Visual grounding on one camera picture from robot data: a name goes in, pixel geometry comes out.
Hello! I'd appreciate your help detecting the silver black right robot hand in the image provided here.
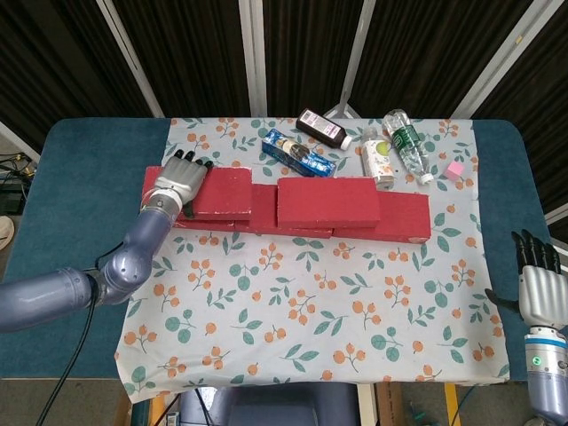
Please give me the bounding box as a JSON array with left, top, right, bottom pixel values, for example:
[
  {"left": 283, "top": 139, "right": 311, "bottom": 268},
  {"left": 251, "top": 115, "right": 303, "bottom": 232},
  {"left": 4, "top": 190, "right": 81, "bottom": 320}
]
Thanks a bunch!
[{"left": 484, "top": 229, "right": 568, "bottom": 329}]

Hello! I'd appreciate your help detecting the yellow post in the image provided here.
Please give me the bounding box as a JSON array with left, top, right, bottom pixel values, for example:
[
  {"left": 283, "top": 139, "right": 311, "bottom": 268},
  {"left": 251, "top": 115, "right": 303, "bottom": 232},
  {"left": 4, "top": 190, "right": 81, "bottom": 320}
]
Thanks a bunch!
[{"left": 445, "top": 383, "right": 461, "bottom": 426}]

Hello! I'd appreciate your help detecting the red brick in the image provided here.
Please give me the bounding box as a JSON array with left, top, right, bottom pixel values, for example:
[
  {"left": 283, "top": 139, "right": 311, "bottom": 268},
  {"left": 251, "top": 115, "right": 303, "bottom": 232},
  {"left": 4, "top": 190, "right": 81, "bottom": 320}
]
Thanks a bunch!
[
  {"left": 276, "top": 176, "right": 383, "bottom": 230},
  {"left": 140, "top": 166, "right": 237, "bottom": 232},
  {"left": 233, "top": 184, "right": 335, "bottom": 240},
  {"left": 177, "top": 166, "right": 254, "bottom": 222},
  {"left": 332, "top": 190, "right": 431, "bottom": 243}
]

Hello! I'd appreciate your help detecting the brown cardboard box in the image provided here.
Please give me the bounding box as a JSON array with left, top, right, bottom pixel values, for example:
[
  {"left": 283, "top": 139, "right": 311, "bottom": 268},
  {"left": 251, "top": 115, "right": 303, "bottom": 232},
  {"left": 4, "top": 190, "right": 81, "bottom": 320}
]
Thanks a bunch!
[{"left": 375, "top": 382, "right": 406, "bottom": 426}]

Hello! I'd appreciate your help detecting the blue felt table cover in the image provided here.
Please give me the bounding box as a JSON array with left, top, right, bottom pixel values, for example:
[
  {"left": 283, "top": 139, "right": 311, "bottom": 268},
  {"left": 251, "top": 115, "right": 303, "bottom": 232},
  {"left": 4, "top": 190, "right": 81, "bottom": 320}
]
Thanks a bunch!
[{"left": 0, "top": 117, "right": 560, "bottom": 383}]

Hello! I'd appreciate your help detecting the blue toothpaste box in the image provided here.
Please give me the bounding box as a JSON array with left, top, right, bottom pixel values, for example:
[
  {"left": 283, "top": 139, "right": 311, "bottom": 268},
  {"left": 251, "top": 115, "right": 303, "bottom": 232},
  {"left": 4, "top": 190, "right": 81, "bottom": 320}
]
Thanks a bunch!
[{"left": 260, "top": 128, "right": 337, "bottom": 179}]

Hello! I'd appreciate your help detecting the floral printed tablecloth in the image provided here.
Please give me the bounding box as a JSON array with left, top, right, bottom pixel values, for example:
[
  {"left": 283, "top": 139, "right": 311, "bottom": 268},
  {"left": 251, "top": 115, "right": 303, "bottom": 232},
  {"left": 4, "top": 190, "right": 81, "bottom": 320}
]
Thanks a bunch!
[{"left": 114, "top": 115, "right": 511, "bottom": 404}]

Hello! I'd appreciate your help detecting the black electronics with cables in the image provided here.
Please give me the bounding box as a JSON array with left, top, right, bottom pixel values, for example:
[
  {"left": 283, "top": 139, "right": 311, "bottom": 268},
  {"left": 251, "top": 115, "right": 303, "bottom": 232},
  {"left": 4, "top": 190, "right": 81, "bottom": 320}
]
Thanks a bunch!
[{"left": 0, "top": 150, "right": 36, "bottom": 214}]

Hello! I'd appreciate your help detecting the dark brown bottle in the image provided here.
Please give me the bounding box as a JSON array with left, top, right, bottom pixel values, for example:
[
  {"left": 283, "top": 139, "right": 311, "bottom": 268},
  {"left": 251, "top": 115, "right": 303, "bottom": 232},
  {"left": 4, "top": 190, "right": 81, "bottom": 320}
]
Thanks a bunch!
[{"left": 296, "top": 107, "right": 354, "bottom": 152}]

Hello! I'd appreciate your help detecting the white printed bottle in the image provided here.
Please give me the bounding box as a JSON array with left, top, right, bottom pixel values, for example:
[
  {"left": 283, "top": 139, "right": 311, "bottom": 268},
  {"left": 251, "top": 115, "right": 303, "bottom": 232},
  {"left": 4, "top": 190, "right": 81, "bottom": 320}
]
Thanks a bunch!
[{"left": 359, "top": 127, "right": 397, "bottom": 190}]

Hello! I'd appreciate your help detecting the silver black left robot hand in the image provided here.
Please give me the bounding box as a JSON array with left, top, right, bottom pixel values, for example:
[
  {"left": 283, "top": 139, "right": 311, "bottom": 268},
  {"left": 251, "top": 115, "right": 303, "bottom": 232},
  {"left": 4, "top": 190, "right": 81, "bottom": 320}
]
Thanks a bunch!
[{"left": 153, "top": 149, "right": 215, "bottom": 219}]

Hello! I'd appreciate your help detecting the white round object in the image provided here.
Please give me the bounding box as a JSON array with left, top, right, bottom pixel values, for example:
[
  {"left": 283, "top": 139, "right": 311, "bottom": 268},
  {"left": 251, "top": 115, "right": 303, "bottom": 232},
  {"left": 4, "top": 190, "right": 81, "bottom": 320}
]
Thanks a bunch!
[{"left": 0, "top": 216, "right": 15, "bottom": 252}]

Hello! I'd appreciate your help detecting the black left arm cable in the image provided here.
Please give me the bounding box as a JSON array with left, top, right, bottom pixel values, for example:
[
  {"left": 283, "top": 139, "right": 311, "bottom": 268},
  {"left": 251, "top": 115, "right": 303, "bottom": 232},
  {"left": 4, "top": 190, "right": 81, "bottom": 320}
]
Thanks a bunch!
[{"left": 37, "top": 241, "right": 128, "bottom": 426}]

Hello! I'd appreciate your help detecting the white metal frame bar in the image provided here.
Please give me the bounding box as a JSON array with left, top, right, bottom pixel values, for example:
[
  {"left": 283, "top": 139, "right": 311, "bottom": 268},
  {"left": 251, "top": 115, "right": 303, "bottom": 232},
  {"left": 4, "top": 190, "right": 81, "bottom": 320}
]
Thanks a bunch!
[
  {"left": 450, "top": 0, "right": 560, "bottom": 120},
  {"left": 95, "top": 0, "right": 166, "bottom": 119},
  {"left": 238, "top": 0, "right": 269, "bottom": 118},
  {"left": 0, "top": 120, "right": 42, "bottom": 161},
  {"left": 544, "top": 206, "right": 568, "bottom": 227}
]

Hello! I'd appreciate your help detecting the white tripod stand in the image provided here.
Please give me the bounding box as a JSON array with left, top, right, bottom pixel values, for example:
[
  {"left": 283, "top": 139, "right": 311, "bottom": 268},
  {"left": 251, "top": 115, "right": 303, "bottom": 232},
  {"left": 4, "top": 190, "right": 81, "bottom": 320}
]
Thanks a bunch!
[{"left": 322, "top": 0, "right": 378, "bottom": 120}]

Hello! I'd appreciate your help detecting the clear green-label water bottle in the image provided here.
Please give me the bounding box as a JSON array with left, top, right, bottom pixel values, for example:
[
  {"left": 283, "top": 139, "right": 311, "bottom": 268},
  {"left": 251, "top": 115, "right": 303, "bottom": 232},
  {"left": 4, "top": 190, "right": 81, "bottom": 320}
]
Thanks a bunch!
[{"left": 382, "top": 109, "right": 434, "bottom": 185}]

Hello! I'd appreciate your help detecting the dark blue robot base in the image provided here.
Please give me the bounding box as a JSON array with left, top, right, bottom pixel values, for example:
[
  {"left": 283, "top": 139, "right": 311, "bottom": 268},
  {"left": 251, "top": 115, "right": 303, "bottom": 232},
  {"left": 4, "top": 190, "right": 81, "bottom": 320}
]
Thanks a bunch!
[{"left": 179, "top": 383, "right": 360, "bottom": 426}]

